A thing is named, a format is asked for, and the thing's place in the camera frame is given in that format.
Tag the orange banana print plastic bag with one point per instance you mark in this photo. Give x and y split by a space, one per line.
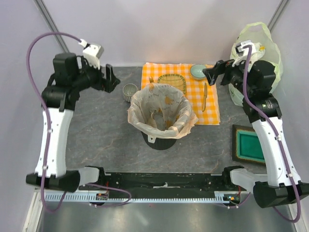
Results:
161 111

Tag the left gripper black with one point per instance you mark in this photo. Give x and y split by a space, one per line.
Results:
108 85

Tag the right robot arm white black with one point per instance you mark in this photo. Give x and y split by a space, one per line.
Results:
281 181

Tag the light blue ceramic bowl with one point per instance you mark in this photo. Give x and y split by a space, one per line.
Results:
196 71

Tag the woven bamboo tray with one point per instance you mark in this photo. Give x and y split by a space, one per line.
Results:
175 80

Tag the green plastic bag of trash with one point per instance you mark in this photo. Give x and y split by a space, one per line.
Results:
259 33

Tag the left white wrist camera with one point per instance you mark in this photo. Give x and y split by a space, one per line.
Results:
92 53

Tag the yellow white checkered cloth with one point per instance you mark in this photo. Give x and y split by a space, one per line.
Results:
202 97

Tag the grey slotted cable duct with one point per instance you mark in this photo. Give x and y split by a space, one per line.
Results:
118 197

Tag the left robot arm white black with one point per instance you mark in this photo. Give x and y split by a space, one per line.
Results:
72 74

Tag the striped ceramic cup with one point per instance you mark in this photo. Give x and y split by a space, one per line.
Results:
128 91

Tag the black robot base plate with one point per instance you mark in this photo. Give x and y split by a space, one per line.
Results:
170 184

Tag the gold fork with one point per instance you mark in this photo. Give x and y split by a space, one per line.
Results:
151 80

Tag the gold knife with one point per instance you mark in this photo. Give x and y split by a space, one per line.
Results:
205 97

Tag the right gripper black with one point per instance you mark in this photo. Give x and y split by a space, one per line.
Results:
223 67

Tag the green square dish black rim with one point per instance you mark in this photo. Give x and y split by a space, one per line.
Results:
246 146

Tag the black plastic trash bin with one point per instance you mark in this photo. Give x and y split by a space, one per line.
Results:
158 143

